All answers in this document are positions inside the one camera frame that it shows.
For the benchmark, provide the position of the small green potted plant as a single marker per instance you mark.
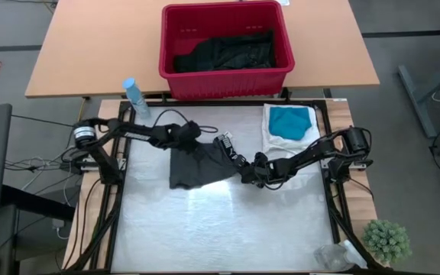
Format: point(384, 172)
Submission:
point(387, 241)

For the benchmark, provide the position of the white power adapter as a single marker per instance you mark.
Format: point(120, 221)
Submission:
point(60, 227)

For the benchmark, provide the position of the tan wooden desk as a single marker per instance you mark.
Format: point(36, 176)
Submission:
point(90, 46)

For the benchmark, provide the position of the red plastic laundry basket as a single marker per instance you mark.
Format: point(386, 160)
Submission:
point(224, 86)

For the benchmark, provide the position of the grey metal desk leg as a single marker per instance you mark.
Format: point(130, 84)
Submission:
point(415, 99)

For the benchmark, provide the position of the black side table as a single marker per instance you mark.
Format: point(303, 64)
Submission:
point(33, 202)

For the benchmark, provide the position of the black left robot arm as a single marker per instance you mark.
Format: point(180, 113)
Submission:
point(128, 133)

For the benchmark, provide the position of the clear plastic cup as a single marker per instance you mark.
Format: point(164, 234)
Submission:
point(336, 257)

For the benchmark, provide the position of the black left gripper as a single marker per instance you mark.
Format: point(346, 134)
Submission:
point(183, 137)

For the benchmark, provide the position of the blue garment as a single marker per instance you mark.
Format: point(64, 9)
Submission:
point(288, 122)

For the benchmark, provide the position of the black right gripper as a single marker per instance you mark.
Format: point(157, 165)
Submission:
point(262, 172)

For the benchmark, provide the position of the grey shorts with printed waistband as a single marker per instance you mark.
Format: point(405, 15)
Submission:
point(201, 168)

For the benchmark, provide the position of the spray bottle with blue cap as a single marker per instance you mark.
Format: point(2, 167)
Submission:
point(136, 98)

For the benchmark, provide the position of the white lace garment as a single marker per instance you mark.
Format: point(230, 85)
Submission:
point(281, 143)

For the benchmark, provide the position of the black garment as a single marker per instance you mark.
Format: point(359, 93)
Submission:
point(227, 53)

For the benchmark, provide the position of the white sheet on desk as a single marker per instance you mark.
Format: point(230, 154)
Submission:
point(284, 2)

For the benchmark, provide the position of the black metal table frame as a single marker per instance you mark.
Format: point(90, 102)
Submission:
point(332, 229)

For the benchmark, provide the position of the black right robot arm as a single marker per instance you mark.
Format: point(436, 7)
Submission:
point(311, 153)

